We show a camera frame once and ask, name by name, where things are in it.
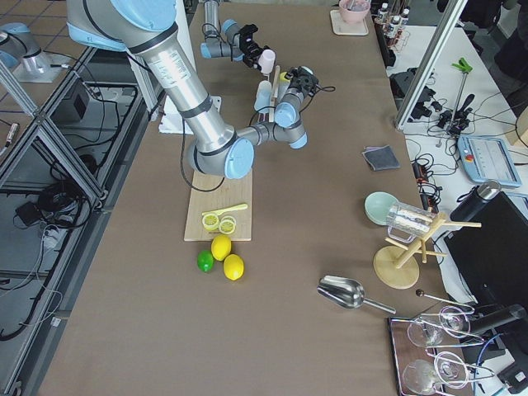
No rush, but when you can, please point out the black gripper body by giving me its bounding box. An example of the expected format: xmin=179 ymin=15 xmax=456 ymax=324
xmin=286 ymin=80 xmax=309 ymax=99
xmin=238 ymin=35 xmax=260 ymax=59

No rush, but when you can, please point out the pink plastic cup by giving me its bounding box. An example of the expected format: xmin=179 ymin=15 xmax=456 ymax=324
xmin=257 ymin=49 xmax=276 ymax=75

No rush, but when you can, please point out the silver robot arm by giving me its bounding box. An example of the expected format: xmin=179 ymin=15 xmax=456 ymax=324
xmin=200 ymin=1 xmax=276 ymax=75
xmin=67 ymin=1 xmax=318 ymax=179

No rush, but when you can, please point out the grey plastic cup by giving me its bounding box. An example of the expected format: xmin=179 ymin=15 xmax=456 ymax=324
xmin=257 ymin=80 xmax=272 ymax=92

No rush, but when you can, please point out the light blue plastic cup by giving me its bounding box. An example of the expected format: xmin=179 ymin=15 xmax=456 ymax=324
xmin=253 ymin=92 xmax=271 ymax=114

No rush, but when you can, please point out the cream plastic tray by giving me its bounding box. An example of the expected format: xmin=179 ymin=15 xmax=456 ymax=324
xmin=330 ymin=9 xmax=369 ymax=36

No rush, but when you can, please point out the pink bowl with ice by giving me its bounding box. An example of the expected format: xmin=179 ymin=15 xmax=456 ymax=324
xmin=338 ymin=0 xmax=370 ymax=23

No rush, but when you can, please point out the grey folded cloth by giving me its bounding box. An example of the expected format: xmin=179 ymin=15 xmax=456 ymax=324
xmin=362 ymin=145 xmax=400 ymax=172

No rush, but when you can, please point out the green ceramic bowl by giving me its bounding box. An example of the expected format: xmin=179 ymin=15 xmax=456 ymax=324
xmin=364 ymin=191 xmax=399 ymax=226

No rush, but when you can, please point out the wooden cutting board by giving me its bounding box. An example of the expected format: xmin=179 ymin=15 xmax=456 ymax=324
xmin=184 ymin=171 xmax=252 ymax=242

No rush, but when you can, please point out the yellow plastic knife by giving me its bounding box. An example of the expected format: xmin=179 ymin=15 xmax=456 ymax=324
xmin=201 ymin=203 xmax=248 ymax=216

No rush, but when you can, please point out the lemon slice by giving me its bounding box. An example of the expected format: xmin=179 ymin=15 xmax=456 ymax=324
xmin=218 ymin=215 xmax=237 ymax=235
xmin=201 ymin=213 xmax=220 ymax=231

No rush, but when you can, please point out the glass pitcher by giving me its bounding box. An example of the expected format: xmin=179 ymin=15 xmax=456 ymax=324
xmin=386 ymin=202 xmax=436 ymax=243

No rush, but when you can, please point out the yellow lemon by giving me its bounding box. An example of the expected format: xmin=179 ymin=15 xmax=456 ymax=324
xmin=223 ymin=253 xmax=245 ymax=281
xmin=210 ymin=234 xmax=232 ymax=262

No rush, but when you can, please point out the blue teach pendant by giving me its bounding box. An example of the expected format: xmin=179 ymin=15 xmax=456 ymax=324
xmin=457 ymin=135 xmax=522 ymax=188

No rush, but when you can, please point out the black water bottle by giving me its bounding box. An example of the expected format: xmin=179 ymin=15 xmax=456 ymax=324
xmin=450 ymin=180 xmax=502 ymax=222

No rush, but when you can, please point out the green lime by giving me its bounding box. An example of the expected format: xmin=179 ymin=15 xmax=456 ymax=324
xmin=196 ymin=250 xmax=215 ymax=273

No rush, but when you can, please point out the wooden mug tree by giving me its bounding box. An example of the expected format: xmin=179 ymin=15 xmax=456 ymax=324
xmin=373 ymin=212 xmax=482 ymax=290

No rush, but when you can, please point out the metal scoop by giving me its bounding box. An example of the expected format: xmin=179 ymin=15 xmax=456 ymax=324
xmin=317 ymin=275 xmax=396 ymax=314

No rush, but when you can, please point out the black computer monitor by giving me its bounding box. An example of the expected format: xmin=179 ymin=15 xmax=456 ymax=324
xmin=444 ymin=192 xmax=527 ymax=308

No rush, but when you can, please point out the wine glass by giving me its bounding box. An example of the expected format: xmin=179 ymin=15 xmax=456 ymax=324
xmin=438 ymin=305 xmax=470 ymax=338
xmin=407 ymin=319 xmax=443 ymax=347
xmin=433 ymin=351 xmax=469 ymax=389
xmin=403 ymin=360 xmax=440 ymax=395

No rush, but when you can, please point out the dark tray with glasses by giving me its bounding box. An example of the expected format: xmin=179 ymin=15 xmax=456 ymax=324
xmin=387 ymin=313 xmax=495 ymax=395

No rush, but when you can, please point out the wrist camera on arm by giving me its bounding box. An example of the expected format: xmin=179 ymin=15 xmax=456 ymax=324
xmin=239 ymin=24 xmax=258 ymax=41
xmin=290 ymin=67 xmax=318 ymax=91

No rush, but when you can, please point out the white wire cup holder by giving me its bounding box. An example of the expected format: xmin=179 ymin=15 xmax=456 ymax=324
xmin=253 ymin=65 xmax=290 ymax=122

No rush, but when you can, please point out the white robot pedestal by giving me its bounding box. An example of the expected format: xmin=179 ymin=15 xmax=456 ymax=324
xmin=141 ymin=1 xmax=225 ymax=142

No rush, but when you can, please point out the aluminium frame post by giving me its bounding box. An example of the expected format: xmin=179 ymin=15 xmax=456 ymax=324
xmin=394 ymin=0 xmax=467 ymax=132

